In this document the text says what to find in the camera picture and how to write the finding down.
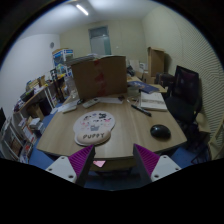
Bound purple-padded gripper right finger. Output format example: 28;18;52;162
133;144;180;185

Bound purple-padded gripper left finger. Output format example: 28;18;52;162
46;145;95;187

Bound black computer mouse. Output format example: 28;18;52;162
150;124;171;139

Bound puppy print mouse pad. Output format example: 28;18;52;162
73;111;115;146

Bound black marker pen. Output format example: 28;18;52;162
131;104;152;117

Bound white flat device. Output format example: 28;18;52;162
62;106;77;114

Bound open white notebook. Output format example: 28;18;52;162
140;92;167;111

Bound white remote control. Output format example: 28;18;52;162
82;98;100;108

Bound black office chair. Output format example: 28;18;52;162
165;66;202;124

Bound wooden shelf unit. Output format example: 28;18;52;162
14;77;64;118

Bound white paper sheet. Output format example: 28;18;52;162
99;97;123;104

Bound blue book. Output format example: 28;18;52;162
128;81;159;94

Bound large cardboard box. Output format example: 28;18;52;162
71;56;127;99

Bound tall cardboard box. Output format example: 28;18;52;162
148;47;165;77

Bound blue white storage rack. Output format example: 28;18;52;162
52;48;74;66

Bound grey door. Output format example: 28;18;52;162
89;26;111;55

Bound ceiling tube light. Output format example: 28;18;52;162
76;4;89;16

